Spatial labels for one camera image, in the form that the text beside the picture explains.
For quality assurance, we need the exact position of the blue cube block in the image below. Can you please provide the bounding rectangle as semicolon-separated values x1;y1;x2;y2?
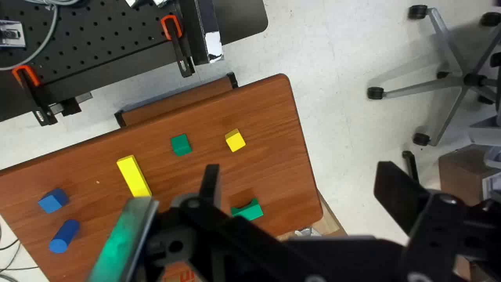
38;188;69;213

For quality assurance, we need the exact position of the green arch block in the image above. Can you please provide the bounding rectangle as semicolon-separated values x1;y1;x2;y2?
230;199;263;221

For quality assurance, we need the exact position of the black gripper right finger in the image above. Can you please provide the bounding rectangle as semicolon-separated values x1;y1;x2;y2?
374;161;431;237

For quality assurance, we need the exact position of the cardboard box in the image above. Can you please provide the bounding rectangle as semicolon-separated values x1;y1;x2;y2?
438;146;501;205

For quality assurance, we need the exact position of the long yellow block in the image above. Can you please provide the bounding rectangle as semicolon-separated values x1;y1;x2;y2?
116;155;152;197

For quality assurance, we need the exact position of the blue cylinder block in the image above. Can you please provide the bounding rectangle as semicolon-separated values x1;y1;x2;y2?
49;219;80;254

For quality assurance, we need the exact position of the black perforated board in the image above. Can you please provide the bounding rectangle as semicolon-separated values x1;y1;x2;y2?
0;0;268;105

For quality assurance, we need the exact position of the green wedge block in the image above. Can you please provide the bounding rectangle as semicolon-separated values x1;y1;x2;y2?
171;135;193;157

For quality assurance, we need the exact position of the yellow cube block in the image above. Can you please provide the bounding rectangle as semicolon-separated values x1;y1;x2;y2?
226;128;246;152

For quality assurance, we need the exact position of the orange black clamp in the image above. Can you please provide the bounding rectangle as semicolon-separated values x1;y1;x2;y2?
11;64;56;125
160;14;194;77

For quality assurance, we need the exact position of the office chair base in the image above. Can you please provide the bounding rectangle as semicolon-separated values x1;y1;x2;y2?
365;3;501;147

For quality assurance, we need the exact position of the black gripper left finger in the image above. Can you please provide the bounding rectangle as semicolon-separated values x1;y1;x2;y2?
199;164;221;207

